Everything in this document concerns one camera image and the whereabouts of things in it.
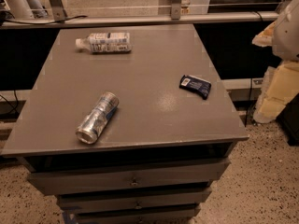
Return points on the centre metal bracket post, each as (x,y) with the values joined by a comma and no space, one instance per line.
(175,9)

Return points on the grey drawer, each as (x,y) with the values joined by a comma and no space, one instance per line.
(141,216)
(129,177)
(116,200)

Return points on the left metal bracket post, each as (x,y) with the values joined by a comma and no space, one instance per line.
(58,11)

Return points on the metal bracket post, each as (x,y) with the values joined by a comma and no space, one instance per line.
(175,9)
(58,11)

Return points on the white pipe background left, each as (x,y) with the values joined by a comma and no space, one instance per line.
(20,9)

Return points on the middle grey drawer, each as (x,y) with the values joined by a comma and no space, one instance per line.
(116,200)

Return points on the bottom grey drawer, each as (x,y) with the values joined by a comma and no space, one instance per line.
(141,216)

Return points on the top grey drawer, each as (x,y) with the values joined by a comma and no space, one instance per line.
(129,177)

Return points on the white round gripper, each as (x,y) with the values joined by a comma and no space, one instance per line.
(287,32)

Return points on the grey drawer cabinet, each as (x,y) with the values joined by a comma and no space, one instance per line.
(156,121)

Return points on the grey metal rail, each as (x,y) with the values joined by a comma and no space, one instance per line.
(84,22)

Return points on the clear plastic water bottle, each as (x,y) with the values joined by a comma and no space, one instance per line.
(110,42)

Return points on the silver aluminium drink can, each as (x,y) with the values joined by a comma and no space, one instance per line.
(96,121)

